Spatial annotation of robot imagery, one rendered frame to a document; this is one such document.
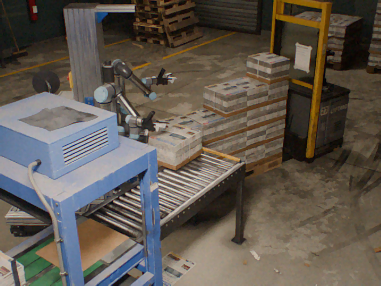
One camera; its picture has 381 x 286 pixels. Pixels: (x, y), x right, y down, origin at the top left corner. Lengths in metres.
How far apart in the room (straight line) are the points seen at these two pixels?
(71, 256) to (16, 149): 0.62
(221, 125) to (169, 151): 1.10
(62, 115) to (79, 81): 1.66
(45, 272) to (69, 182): 0.83
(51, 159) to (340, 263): 2.82
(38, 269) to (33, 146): 0.92
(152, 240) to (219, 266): 1.39
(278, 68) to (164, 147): 1.81
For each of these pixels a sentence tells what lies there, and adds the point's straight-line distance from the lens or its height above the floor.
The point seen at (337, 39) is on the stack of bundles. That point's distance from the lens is 9.32.
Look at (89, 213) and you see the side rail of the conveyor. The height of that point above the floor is 0.80.
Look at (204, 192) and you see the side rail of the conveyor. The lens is 3.63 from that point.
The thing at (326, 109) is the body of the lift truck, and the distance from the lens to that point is 5.75.
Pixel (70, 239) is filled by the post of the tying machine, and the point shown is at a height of 1.33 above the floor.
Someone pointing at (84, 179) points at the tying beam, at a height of 1.55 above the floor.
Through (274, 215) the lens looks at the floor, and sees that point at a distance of 4.85.
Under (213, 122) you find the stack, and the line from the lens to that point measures 4.75.
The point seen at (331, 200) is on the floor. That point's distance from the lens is 5.21.
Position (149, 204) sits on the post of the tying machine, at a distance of 2.75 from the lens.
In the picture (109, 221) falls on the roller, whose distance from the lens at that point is 3.38.
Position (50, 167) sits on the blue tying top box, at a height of 1.61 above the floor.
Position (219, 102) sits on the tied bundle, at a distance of 4.87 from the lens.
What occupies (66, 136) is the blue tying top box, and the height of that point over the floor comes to 1.74.
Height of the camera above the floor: 2.71
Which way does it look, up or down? 26 degrees down
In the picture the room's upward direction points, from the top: 1 degrees counter-clockwise
